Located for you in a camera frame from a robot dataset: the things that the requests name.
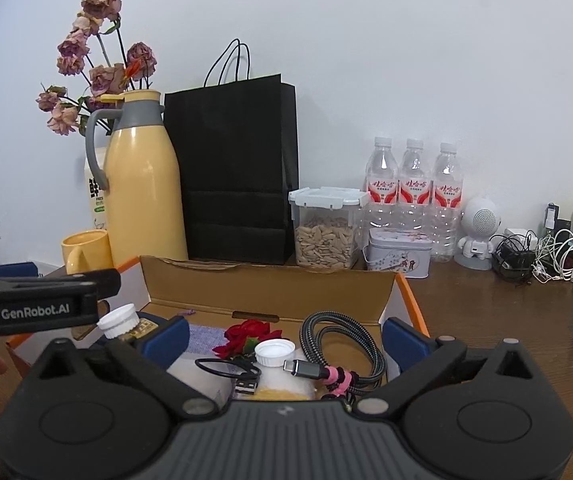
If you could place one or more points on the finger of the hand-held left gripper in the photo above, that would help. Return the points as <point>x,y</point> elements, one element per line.
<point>14,269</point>
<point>101,282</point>

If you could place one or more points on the wide white bottle cap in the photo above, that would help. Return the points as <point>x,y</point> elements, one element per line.
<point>116,322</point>

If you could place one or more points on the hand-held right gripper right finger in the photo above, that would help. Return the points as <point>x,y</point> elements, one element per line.
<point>404,342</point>

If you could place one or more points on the clear container of seeds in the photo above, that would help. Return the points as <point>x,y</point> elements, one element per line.
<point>326,240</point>

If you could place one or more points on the red artificial rose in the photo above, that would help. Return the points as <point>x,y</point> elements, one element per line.
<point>246,332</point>

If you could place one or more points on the small black device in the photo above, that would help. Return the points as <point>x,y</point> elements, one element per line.
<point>558,220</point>

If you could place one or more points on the white printed tin box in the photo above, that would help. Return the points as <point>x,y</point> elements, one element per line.
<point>399,257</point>

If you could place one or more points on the clear water bottle red label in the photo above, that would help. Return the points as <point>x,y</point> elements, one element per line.
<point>447,195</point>
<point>381,180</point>
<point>415,182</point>

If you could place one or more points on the yellow mug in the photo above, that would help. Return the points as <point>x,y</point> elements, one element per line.
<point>86,252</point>

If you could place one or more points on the black paper bag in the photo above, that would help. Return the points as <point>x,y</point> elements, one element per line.
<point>231,170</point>

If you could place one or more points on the white robot-shaped speaker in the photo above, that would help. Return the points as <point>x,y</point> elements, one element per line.
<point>478,225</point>

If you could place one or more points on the white milk carton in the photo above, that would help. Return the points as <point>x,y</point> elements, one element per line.
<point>95,195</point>

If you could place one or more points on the small yellow box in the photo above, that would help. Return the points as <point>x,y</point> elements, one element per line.
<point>145,331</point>

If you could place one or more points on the small white tissue pack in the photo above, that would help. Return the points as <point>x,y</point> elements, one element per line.
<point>191,380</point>

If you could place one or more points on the small white bottle cap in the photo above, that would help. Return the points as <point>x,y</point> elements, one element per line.
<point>275,352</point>

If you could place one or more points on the white and yellow plush toy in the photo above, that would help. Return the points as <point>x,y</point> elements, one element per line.
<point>286,386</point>

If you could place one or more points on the dried pink rose bouquet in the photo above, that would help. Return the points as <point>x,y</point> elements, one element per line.
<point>101,10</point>

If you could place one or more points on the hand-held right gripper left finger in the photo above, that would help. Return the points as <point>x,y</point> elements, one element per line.
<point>169,340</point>

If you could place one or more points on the navy blue zip case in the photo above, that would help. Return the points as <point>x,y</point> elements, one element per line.
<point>152,319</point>

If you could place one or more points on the red cardboard box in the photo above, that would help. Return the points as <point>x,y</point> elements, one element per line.
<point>266,285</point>

